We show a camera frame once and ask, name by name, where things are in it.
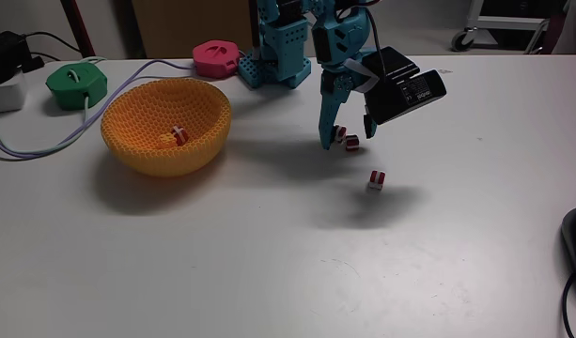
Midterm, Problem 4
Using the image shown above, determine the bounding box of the pink octagonal box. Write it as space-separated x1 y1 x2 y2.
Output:
191 39 241 79

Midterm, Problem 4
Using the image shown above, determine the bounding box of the white box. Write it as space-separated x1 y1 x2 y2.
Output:
0 69 29 115

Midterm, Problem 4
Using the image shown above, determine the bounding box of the white wheeled cart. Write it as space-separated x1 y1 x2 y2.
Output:
450 0 570 54

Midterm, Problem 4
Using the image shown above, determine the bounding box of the black mouse cable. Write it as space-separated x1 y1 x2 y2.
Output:
561 272 576 338

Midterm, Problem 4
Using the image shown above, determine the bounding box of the black camera box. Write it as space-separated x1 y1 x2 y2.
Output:
360 45 448 127

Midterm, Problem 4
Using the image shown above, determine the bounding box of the pale green cable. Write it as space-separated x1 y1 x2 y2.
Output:
14 55 108 159

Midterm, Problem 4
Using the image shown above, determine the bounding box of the green octagonal box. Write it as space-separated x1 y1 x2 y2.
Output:
44 62 109 112

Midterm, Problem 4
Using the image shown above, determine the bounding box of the black camera cable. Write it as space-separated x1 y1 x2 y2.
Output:
336 0 388 79

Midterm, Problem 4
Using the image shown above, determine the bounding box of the brown board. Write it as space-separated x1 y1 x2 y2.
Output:
130 0 254 60

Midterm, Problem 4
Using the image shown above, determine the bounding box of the white ribbon cable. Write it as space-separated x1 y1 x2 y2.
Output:
342 57 381 94

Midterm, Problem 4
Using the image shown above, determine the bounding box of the purple cable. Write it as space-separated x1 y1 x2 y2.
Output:
0 59 195 161

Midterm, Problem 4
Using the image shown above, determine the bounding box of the black power adapter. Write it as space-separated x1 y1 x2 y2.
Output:
0 30 45 88

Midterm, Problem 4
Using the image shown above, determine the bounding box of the black adapter cable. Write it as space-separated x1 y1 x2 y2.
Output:
23 31 83 62

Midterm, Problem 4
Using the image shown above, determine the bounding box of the yellow honeycomb basket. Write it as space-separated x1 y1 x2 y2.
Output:
100 77 233 178

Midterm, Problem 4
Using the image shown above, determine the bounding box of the dark red pole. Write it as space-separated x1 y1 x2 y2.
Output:
59 0 97 59

